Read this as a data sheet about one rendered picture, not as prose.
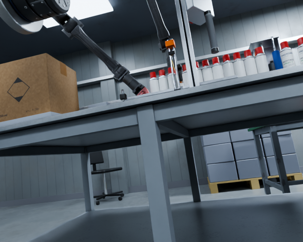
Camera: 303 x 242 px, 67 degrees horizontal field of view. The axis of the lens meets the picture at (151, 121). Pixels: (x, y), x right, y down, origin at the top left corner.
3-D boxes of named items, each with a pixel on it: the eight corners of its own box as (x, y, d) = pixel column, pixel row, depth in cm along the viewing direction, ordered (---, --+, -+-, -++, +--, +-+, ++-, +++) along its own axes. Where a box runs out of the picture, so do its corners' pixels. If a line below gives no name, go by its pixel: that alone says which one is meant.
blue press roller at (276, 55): (285, 82, 115) (277, 52, 117) (287, 80, 111) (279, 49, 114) (278, 84, 115) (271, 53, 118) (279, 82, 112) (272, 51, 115)
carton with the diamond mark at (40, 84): (81, 122, 116) (76, 71, 120) (50, 114, 92) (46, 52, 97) (29, 131, 121) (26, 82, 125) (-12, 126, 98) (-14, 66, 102)
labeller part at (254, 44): (273, 45, 126) (273, 44, 126) (279, 36, 116) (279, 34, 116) (247, 52, 130) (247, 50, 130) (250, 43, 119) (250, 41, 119)
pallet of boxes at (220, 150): (282, 176, 383) (266, 107, 401) (304, 184, 304) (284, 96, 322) (208, 185, 404) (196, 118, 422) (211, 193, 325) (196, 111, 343)
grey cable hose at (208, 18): (219, 53, 110) (211, 13, 114) (219, 49, 107) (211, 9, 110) (211, 54, 111) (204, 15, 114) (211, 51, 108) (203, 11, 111)
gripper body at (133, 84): (147, 89, 132) (138, 81, 134) (142, 85, 122) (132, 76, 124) (140, 97, 133) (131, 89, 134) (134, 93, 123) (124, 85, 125)
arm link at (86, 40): (59, 29, 127) (72, 14, 127) (63, 32, 133) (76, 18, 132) (117, 82, 129) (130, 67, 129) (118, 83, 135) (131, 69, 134)
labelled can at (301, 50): (315, 79, 108) (304, 39, 111) (320, 76, 103) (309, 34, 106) (302, 81, 109) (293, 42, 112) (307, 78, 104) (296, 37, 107)
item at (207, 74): (217, 98, 119) (209, 61, 122) (217, 96, 114) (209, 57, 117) (207, 100, 120) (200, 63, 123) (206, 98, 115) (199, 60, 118)
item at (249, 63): (259, 90, 114) (251, 51, 117) (262, 87, 109) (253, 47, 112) (248, 92, 115) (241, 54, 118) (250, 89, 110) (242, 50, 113)
